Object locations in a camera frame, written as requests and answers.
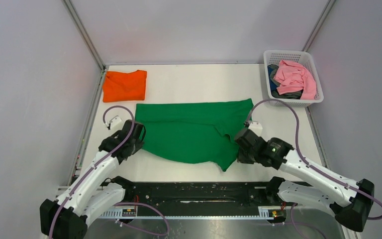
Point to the dark grey t-shirt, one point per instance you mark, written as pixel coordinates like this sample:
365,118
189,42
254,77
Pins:
291,95

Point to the white plastic laundry basket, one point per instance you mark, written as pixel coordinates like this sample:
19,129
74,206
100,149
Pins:
303,58

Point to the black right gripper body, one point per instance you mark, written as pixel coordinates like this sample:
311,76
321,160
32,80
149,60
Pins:
246,157

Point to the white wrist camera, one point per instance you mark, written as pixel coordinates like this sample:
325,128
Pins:
254,126
112,123

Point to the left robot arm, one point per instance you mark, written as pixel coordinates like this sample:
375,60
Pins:
73,211

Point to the blue t-shirt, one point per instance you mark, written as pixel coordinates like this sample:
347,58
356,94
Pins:
272,69

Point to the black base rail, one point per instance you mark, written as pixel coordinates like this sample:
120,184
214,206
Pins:
194,199

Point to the green t-shirt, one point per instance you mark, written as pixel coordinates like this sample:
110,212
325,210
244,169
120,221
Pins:
194,132

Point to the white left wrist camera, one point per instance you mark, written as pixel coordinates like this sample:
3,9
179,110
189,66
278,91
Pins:
112,123

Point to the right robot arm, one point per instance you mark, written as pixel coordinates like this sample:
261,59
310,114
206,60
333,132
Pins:
347,200

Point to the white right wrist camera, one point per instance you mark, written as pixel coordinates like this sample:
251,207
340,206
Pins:
254,126

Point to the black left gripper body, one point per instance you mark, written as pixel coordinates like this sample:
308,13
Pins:
138,145

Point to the pink t-shirt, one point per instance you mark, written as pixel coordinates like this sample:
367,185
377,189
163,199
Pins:
295,79

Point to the orange folded t-shirt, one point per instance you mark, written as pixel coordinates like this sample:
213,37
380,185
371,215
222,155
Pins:
118,86

